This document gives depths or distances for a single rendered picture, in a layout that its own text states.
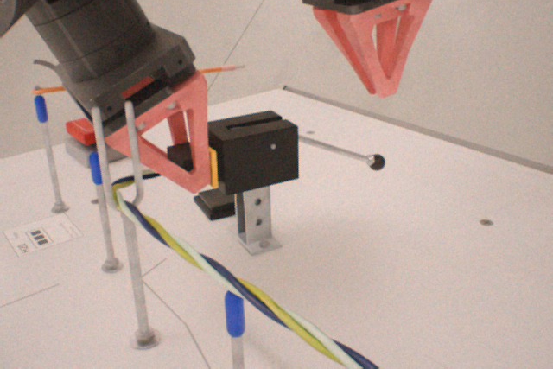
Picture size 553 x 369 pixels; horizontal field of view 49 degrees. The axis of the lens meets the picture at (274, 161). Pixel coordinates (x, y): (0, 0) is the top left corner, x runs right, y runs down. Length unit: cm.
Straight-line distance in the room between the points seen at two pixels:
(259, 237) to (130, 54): 17
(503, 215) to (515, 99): 123
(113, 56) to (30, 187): 27
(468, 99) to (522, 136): 20
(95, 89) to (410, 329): 22
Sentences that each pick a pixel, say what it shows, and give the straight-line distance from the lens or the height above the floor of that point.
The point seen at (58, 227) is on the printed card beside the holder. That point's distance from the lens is 51.
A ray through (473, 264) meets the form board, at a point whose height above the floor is 100.
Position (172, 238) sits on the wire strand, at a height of 122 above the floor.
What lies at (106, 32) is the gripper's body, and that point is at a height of 125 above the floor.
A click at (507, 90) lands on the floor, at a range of 175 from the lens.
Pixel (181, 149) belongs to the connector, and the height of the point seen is 115.
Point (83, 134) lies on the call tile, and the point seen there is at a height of 111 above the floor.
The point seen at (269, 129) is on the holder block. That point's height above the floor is 112.
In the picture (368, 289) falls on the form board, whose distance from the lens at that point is 40.
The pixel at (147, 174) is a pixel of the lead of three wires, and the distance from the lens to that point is 40.
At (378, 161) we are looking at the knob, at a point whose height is 102.
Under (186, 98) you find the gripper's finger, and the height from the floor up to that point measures 120.
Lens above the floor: 138
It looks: 43 degrees down
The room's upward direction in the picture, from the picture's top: 53 degrees counter-clockwise
